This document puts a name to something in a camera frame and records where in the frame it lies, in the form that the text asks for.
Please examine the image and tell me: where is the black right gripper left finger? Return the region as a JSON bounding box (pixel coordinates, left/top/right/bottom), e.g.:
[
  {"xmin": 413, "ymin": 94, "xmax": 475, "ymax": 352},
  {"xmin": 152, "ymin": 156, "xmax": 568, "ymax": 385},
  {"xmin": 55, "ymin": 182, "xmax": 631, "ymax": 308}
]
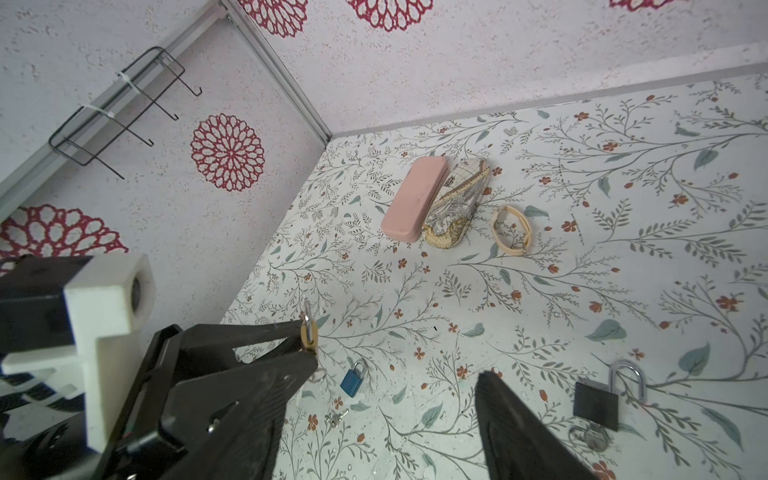
[{"xmin": 107, "ymin": 351, "xmax": 318, "ymax": 479}]

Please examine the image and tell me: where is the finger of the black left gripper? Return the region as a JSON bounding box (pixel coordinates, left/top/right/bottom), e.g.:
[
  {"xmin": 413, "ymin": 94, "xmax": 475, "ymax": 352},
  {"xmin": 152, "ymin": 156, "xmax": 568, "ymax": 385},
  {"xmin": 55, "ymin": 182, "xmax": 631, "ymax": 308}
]
[{"xmin": 143, "ymin": 320, "xmax": 306, "ymax": 372}]

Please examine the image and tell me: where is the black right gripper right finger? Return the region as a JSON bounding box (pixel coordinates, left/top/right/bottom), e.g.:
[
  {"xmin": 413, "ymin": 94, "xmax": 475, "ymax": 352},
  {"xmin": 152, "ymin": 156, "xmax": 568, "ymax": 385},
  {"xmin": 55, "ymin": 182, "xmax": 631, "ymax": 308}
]
[{"xmin": 475, "ymin": 371, "xmax": 595, "ymax": 480}]

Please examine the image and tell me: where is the black padlock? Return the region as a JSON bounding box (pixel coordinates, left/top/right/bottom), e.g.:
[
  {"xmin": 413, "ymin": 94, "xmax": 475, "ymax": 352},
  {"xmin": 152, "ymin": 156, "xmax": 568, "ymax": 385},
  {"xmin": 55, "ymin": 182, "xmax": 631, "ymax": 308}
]
[{"xmin": 573, "ymin": 360, "xmax": 647, "ymax": 431}]

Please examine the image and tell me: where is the brass padlock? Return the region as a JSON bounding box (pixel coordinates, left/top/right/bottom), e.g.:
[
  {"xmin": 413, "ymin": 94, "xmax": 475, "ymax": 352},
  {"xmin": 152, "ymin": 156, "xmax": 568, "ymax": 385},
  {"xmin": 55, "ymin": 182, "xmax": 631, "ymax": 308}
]
[{"xmin": 300, "ymin": 300, "xmax": 319, "ymax": 352}]

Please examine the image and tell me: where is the blue padlock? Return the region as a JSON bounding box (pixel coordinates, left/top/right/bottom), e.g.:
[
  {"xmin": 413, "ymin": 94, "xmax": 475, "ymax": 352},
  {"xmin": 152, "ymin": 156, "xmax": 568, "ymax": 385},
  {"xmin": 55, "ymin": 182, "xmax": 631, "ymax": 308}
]
[{"xmin": 340, "ymin": 360, "xmax": 367, "ymax": 397}]

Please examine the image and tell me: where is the patterned cream pouch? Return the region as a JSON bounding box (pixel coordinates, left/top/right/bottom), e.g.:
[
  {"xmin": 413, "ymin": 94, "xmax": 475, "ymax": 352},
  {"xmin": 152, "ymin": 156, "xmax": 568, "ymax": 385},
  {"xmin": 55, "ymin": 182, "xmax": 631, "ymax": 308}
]
[{"xmin": 422, "ymin": 158, "xmax": 491, "ymax": 249}]

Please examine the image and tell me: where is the pink rectangular case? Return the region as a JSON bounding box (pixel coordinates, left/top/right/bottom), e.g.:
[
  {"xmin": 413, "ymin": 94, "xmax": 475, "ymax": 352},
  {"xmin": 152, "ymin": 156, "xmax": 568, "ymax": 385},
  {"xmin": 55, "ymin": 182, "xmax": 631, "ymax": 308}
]
[{"xmin": 381, "ymin": 156, "xmax": 449, "ymax": 243}]

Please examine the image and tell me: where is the black wire wall rack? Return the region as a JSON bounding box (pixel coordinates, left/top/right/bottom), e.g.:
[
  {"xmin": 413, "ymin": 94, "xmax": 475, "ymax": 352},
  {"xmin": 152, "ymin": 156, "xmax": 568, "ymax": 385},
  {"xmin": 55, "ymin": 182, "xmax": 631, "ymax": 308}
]
[{"xmin": 48, "ymin": 46, "xmax": 203, "ymax": 173}]

